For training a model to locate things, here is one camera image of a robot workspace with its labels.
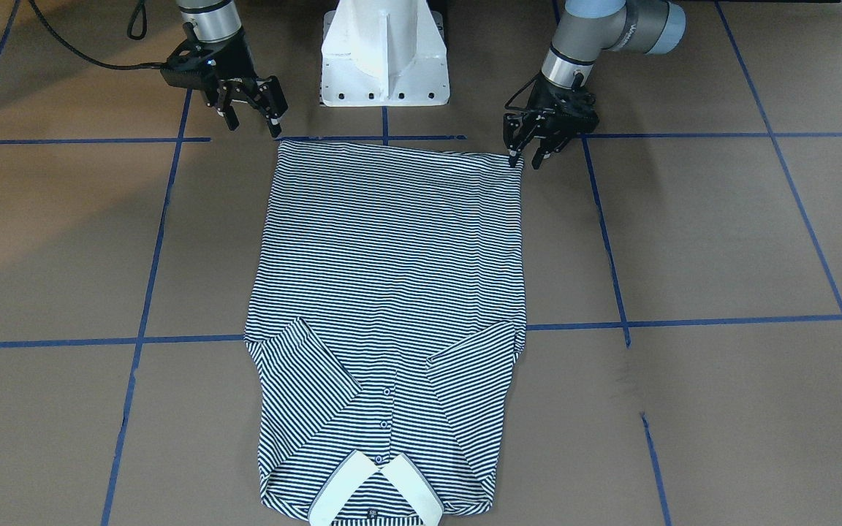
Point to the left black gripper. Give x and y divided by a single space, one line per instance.
583 115

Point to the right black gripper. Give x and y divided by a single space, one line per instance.
234 60

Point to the striped polo shirt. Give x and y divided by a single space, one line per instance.
387 316

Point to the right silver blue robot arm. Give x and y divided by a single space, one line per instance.
216 20

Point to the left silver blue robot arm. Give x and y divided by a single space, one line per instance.
586 29

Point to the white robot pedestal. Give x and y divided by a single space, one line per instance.
384 53

